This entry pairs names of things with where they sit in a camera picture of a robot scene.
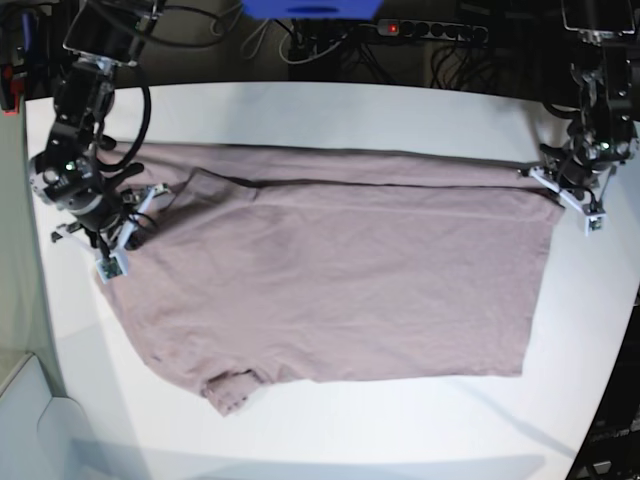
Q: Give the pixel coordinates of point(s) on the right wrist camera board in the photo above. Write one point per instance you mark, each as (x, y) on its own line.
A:
(112, 267)

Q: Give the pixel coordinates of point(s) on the red black clamp tool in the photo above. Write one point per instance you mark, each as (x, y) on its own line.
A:
(12, 88)

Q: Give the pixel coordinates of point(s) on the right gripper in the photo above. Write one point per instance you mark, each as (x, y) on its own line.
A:
(109, 216)

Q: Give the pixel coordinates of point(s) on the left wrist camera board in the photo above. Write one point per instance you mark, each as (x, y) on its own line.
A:
(594, 222)

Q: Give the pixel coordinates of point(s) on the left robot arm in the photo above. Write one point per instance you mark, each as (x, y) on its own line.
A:
(601, 134)

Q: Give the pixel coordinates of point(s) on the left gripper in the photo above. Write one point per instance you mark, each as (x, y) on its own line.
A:
(579, 175)

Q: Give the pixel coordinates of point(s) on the power strip with red switch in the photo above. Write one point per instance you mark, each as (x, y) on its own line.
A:
(432, 30)

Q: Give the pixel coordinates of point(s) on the mauve t-shirt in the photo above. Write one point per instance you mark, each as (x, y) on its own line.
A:
(277, 265)

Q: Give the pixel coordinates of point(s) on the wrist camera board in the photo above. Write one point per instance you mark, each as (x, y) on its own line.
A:
(112, 267)
(594, 222)

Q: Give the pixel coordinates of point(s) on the blue box overhead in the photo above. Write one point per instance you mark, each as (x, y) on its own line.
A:
(312, 9)

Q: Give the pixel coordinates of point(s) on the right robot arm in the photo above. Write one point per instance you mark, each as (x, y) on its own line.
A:
(104, 37)

